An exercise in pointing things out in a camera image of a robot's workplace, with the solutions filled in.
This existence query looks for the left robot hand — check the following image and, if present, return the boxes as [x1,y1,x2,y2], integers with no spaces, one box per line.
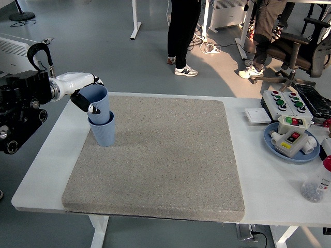
[55,72,106,115]

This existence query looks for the blue ribbed cup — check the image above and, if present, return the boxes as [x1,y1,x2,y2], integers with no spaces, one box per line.
[87,110,116,147]
[78,84,110,124]

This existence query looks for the white panel heater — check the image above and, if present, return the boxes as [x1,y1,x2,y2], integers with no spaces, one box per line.
[0,33,39,78]
[208,0,249,33]

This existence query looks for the white desk leg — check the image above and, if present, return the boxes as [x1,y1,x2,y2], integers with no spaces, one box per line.
[201,0,210,43]
[234,5,253,60]
[130,0,142,40]

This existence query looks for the black round stand base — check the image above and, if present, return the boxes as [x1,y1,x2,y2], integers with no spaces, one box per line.
[9,0,36,22]

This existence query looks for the person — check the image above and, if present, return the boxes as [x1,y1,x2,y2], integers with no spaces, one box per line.
[167,0,202,77]
[237,0,295,80]

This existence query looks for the grey-brown mat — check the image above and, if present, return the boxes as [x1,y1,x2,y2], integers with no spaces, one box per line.
[62,95,246,223]

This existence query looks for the white table leg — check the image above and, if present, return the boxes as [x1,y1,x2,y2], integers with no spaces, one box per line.
[270,225,299,248]
[87,214,110,248]

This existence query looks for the white button control box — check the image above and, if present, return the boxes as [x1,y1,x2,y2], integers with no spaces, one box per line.
[281,91,314,122]
[260,90,294,122]

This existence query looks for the blue plate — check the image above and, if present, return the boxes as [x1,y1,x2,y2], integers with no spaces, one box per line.
[263,122,321,163]

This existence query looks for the white pipe fitting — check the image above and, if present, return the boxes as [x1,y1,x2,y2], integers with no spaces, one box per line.
[301,134,319,155]
[268,130,281,147]

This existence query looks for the black office chair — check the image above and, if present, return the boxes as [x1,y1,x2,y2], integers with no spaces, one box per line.
[249,17,331,92]

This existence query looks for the black wrapped keyboard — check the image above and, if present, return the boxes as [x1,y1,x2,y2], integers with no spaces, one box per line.
[294,83,331,119]

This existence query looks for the clear bottle red cap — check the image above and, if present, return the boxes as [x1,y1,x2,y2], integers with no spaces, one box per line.
[300,155,331,203]

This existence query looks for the white wall switch plate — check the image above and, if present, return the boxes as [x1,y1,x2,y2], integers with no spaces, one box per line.
[244,107,272,125]

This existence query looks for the white green-red switch box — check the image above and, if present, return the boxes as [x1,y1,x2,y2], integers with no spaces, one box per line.
[277,115,313,135]

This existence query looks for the grey red-button switch box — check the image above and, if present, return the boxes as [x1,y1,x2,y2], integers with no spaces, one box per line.
[274,129,309,158]

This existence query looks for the black power cable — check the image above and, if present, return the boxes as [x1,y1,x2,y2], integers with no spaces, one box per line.
[252,231,267,248]

